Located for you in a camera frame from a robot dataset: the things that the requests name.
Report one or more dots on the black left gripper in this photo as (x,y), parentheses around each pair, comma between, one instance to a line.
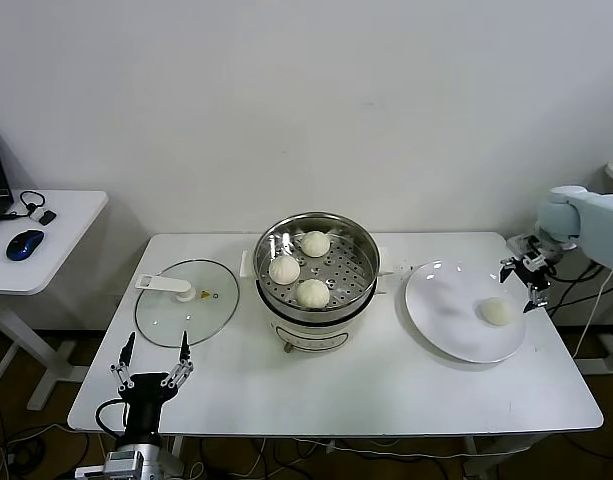
(145,390)

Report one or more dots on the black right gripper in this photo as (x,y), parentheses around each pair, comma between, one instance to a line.
(535,272)

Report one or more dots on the white steamed baozi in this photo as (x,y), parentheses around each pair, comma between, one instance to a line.
(496,311)
(313,292)
(314,243)
(284,270)

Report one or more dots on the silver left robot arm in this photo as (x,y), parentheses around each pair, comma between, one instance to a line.
(141,462)

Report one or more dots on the pale right robot arm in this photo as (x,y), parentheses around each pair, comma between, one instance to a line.
(601,220)

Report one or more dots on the stainless steel steamer basket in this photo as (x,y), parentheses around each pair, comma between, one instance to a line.
(265,247)

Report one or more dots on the round glass pot lid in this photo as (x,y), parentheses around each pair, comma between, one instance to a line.
(206,310)

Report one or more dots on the large white plate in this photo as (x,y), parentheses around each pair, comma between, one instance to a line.
(436,310)

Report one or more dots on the white desk foot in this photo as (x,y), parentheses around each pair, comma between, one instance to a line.
(601,366)

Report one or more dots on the white side table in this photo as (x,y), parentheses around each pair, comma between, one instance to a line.
(71,240)

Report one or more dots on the blue computer mouse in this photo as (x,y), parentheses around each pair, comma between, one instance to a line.
(25,245)

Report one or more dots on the small black dongle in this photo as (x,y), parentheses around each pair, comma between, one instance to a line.
(48,217)

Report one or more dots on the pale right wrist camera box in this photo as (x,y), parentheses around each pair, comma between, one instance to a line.
(517,243)

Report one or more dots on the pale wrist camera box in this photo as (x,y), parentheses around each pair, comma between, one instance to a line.
(90,471)
(517,243)

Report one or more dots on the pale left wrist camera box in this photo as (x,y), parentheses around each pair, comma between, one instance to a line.
(90,471)

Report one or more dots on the white table leg frame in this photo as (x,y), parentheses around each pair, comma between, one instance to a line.
(472,452)

